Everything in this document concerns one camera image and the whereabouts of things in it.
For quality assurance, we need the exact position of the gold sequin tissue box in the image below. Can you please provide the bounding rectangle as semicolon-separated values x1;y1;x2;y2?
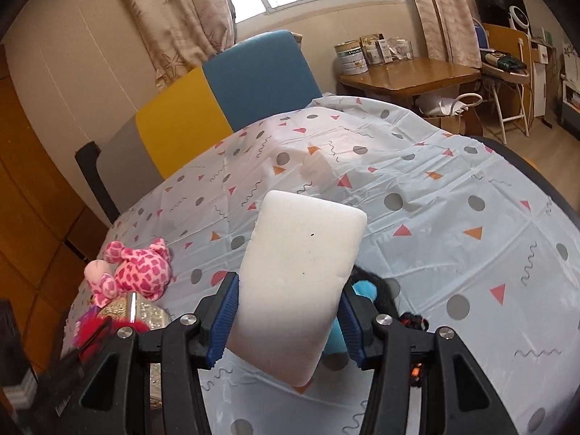
93;292;172;435

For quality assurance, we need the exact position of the white sponge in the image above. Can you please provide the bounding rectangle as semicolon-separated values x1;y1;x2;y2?
225;189;369;386

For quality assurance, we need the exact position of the grey yellow blue chair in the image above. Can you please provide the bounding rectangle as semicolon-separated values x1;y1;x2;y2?
75;29;324;227

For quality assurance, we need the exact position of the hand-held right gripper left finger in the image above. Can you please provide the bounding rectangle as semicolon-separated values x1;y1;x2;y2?
68;271;240;435

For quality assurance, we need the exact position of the white cabinet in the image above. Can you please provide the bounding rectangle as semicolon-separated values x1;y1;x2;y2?
530;36;563;121

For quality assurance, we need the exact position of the clear plastic container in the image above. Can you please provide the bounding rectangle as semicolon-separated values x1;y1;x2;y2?
385;38;413;62

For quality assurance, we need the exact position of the beige patterned curtain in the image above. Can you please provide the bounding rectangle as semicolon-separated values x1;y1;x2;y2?
401;0;483;71
111;0;236;91

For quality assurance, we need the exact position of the wooden wardrobe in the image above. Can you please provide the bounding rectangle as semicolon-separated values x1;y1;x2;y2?
0;45;123;372

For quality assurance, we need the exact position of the wooden side table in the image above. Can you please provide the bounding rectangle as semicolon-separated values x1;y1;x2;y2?
337;58;481;109

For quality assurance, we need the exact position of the white plastic bag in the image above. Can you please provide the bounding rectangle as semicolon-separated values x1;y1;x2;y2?
416;92;481;119

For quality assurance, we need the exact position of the white frame chair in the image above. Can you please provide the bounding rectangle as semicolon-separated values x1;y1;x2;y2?
471;18;535;146

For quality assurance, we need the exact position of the pink spotted plush toy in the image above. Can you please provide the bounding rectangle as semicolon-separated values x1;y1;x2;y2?
84;237;173;309

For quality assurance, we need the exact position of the blue plush toy black hair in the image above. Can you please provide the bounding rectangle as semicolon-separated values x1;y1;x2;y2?
324;265;402;359

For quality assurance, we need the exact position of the red fluffy item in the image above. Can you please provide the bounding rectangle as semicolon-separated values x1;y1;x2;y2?
72;315;150;359

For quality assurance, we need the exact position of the black and red soft toy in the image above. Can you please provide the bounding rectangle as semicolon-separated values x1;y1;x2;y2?
399;310;431;386

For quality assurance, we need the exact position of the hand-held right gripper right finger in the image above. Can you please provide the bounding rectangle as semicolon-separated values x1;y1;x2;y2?
339;283;519;435

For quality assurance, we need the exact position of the large metal can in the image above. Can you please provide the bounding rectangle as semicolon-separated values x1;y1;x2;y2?
334;41;369;76

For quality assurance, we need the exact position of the black screen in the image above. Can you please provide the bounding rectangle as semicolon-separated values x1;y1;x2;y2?
470;0;529;28

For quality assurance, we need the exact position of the black box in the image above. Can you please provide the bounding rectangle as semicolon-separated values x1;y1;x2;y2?
0;299;39;418

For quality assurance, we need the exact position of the gold cardboard box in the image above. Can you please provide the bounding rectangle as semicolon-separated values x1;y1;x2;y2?
360;34;386;65

